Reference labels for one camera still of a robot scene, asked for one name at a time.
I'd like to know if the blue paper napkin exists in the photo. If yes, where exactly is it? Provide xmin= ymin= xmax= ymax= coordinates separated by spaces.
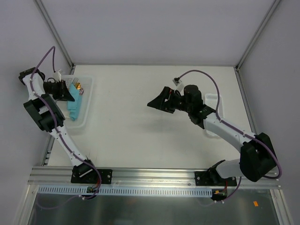
xmin=67 ymin=84 xmax=82 ymax=113

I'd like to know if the gold spoon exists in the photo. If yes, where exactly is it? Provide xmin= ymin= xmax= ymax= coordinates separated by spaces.
xmin=75 ymin=82 xmax=82 ymax=90

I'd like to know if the silver fork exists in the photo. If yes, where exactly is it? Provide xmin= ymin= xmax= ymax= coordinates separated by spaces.
xmin=72 ymin=77 xmax=79 ymax=86

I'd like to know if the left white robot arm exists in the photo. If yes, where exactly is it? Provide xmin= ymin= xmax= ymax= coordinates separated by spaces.
xmin=18 ymin=67 xmax=101 ymax=184

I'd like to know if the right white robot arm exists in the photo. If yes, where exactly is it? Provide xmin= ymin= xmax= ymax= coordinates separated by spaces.
xmin=147 ymin=85 xmax=277 ymax=186

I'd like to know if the rolled blue napkin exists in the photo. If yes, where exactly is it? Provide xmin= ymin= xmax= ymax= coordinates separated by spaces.
xmin=69 ymin=108 xmax=80 ymax=121

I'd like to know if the right white plastic tray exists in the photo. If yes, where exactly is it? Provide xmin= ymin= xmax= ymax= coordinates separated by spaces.
xmin=204 ymin=93 xmax=224 ymax=139

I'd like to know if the left white plastic basket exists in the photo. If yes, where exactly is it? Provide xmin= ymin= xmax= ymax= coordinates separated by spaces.
xmin=57 ymin=75 xmax=94 ymax=131

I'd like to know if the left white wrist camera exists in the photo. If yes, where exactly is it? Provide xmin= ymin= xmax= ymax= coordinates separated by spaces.
xmin=52 ymin=69 xmax=62 ymax=82

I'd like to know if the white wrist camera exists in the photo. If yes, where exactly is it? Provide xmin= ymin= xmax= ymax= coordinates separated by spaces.
xmin=172 ymin=77 xmax=185 ymax=92
xmin=52 ymin=69 xmax=62 ymax=82

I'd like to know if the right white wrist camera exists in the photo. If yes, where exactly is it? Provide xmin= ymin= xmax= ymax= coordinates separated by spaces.
xmin=172 ymin=77 xmax=185 ymax=92

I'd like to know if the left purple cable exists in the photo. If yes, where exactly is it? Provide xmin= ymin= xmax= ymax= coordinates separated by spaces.
xmin=30 ymin=45 xmax=104 ymax=210

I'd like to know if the right aluminium frame post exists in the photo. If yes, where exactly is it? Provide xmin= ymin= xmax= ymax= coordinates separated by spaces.
xmin=235 ymin=0 xmax=281 ymax=72

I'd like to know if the aluminium frame post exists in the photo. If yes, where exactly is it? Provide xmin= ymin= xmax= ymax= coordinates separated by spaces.
xmin=235 ymin=0 xmax=281 ymax=72
xmin=33 ymin=0 xmax=74 ymax=69

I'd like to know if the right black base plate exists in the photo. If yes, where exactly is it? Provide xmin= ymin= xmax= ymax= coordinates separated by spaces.
xmin=194 ymin=171 xmax=237 ymax=187

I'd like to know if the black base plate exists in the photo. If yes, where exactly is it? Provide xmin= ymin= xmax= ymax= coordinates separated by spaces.
xmin=194 ymin=171 xmax=237 ymax=187
xmin=71 ymin=168 xmax=113 ymax=184

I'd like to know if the left aluminium frame post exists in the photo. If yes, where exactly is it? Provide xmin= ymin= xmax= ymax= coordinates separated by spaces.
xmin=33 ymin=0 xmax=74 ymax=69

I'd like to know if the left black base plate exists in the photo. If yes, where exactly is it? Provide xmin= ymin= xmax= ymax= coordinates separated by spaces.
xmin=71 ymin=168 xmax=113 ymax=184

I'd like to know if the aluminium mounting rail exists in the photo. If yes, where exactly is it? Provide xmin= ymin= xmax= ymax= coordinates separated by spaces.
xmin=27 ymin=165 xmax=282 ymax=189

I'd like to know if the white slotted cable duct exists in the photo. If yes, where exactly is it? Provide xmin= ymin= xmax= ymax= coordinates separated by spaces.
xmin=37 ymin=185 xmax=213 ymax=198

